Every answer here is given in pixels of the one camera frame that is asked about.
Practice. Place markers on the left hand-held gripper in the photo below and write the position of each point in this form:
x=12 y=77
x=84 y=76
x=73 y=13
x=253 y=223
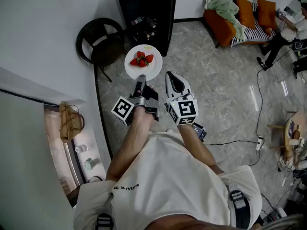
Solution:
x=122 y=109

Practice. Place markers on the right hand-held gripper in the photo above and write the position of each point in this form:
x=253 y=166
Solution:
x=185 y=109

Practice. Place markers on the white round plate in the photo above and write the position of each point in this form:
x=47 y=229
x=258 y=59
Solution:
x=153 y=68

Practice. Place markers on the person's left forearm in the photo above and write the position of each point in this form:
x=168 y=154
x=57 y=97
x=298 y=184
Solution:
x=129 y=147

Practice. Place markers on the person's right forearm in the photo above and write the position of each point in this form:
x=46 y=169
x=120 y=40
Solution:
x=196 y=145

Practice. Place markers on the person's left hand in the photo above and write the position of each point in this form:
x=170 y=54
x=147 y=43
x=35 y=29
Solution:
x=142 y=116

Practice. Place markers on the black wicker chair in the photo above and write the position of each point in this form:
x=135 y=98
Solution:
x=105 y=51

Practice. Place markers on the black control box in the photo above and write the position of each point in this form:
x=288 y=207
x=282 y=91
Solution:
x=199 y=130

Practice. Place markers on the labelled drink bottle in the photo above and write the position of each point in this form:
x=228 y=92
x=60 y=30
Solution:
x=137 y=21

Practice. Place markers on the orange sofa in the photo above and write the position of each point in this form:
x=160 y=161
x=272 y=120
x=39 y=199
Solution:
x=218 y=25

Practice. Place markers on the woven straw bag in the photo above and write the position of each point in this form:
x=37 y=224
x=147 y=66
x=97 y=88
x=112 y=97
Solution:
x=66 y=123

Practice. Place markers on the clear glass bottle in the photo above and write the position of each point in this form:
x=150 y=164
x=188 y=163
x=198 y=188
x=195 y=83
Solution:
x=81 y=148

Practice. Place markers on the person's white shirt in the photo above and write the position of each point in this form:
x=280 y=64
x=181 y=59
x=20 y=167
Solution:
x=168 y=176

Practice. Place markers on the green fleece blanket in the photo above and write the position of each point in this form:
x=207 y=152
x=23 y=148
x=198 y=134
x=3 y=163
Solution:
x=223 y=6

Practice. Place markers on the black white striped throw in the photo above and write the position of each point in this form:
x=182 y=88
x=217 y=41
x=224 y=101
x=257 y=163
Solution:
x=254 y=33

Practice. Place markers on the green cup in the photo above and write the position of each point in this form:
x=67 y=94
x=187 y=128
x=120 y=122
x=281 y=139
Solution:
x=90 y=164

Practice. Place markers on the orange cushion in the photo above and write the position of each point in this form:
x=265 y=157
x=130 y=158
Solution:
x=245 y=13
x=266 y=13

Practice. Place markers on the white power strip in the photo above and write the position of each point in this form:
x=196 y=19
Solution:
x=259 y=144

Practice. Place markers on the small wooden table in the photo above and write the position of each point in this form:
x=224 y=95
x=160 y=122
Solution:
x=286 y=138

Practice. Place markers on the person's chin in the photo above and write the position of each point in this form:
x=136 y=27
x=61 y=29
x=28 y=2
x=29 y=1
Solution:
x=192 y=225

